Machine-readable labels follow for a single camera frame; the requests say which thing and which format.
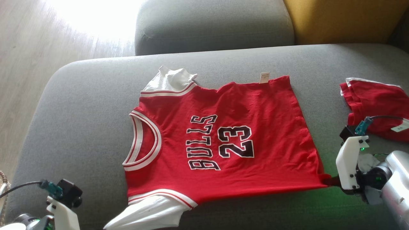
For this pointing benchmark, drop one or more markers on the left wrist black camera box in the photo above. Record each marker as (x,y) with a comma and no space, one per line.
(68,191)

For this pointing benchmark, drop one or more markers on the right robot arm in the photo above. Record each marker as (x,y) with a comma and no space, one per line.
(396,185)

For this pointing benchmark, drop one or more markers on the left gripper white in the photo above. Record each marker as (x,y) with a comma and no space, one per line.
(64,217)

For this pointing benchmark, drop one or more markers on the beige woven laundry basket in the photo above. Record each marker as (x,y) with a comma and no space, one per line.
(3,185)

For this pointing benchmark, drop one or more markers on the yellow sofa back cushion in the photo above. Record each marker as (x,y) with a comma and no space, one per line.
(345,19)

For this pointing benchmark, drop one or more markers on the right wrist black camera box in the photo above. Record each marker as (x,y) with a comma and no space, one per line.
(347,133)

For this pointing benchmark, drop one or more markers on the grey sofa seat cushion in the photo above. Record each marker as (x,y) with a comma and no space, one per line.
(207,25)

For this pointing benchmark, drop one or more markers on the red basketball shorts white trim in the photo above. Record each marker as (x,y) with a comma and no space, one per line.
(374,99)

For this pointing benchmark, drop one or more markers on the red Bulls basketball jersey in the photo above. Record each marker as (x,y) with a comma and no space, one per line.
(271,127)

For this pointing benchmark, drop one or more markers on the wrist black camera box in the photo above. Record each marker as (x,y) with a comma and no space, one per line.
(347,133)
(68,191)

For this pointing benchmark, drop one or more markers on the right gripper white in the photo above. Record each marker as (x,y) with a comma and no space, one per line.
(346,163)

